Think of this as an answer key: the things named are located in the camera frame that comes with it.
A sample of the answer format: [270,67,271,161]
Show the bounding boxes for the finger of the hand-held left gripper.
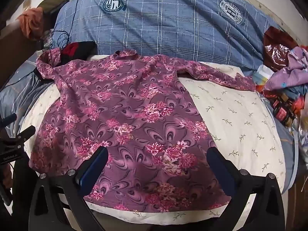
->
[0,114,18,128]
[0,126,36,150]

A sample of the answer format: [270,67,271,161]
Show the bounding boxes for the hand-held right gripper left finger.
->
[29,146,109,231]

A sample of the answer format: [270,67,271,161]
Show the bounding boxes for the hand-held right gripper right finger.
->
[206,146,285,231]

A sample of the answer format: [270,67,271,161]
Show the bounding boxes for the purple floral shirt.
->
[29,49,257,212]

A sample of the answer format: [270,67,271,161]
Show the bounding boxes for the cream leaf-print blanket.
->
[20,53,284,224]

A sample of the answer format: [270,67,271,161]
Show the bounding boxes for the brown wooden furniture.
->
[0,19,46,87]

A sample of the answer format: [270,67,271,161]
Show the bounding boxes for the clear crinkled plastic bag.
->
[298,115,308,150]

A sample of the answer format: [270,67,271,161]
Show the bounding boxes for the black and red garment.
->
[61,41,98,60]

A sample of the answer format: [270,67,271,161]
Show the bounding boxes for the blue and orange cloth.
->
[285,84,308,116]

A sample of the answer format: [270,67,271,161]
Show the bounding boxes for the lilac cloth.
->
[265,47,308,92]

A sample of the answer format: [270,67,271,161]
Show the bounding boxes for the olive green cloth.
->
[38,0,70,13]

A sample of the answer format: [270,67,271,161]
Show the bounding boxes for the dark red plastic bag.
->
[263,26,295,71]

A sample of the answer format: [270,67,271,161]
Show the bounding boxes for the blue plaid quilt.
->
[52,0,285,71]

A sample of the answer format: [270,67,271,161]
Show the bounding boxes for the red and black straps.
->
[272,94,301,127]

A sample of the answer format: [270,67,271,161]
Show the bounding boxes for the thin black cable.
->
[43,0,81,65]

